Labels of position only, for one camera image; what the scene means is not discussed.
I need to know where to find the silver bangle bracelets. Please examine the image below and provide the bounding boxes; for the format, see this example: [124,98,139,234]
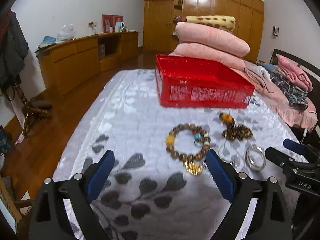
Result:
[243,144,267,172]

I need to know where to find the gold pendant charm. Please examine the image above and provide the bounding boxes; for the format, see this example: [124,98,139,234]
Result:
[183,161,204,176]

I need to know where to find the plaid folded clothes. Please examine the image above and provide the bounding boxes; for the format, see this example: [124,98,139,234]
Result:
[270,73,309,111]

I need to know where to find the pink bed sheet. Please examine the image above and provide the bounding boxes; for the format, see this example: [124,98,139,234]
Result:
[233,61,318,132]

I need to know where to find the pink folded towel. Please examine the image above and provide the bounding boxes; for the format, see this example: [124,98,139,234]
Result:
[277,54,313,92]

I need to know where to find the dark wooden headboard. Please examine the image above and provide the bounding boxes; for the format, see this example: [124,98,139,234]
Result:
[270,49,319,104]

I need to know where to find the white leaf-pattern bedspread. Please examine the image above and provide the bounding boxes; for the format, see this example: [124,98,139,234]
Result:
[53,70,296,239]

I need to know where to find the wooden coat stand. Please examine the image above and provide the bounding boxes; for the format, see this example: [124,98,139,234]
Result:
[11,75,52,137]

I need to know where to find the red plastic box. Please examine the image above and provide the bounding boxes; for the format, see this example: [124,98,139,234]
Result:
[155,54,255,108]

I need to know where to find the lower pink folded quilt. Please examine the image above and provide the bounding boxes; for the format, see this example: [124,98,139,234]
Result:
[169,43,245,72]

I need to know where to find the pink folded quilt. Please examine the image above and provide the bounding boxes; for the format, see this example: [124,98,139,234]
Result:
[175,22,250,57]
[169,43,245,72]

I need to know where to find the giraffe-pattern folded blanket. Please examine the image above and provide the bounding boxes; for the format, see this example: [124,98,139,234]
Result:
[185,15,236,33]

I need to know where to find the long wooden sideboard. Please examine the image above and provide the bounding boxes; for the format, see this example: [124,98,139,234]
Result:
[37,31,139,96]

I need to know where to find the upper pink folded quilt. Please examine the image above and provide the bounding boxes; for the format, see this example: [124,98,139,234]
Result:
[175,22,250,57]

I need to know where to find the dark hanging clothes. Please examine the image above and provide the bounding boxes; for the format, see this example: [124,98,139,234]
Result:
[1,11,29,98]

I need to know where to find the blue cloth on sideboard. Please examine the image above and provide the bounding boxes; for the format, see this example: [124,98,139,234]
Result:
[35,36,56,53]

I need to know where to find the white plastic bag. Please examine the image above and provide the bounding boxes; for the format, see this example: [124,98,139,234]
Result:
[56,23,75,44]

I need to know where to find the wooden wardrobe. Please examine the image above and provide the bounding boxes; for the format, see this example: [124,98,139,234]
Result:
[143,0,264,62]

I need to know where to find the white kettle red lid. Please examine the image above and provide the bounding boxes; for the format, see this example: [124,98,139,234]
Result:
[115,17,125,32]

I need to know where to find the amber bead necklace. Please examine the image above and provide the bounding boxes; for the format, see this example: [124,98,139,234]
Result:
[218,112,254,142]

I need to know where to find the brown wooden bead bracelet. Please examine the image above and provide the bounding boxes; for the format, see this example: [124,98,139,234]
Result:
[164,122,212,163]

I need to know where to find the wall switch panel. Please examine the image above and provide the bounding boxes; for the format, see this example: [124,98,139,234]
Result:
[272,26,279,37]

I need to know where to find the wall power socket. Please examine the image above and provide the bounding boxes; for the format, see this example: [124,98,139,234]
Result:
[87,22,98,28]

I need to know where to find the red picture frame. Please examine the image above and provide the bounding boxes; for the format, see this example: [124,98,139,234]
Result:
[101,14,123,33]

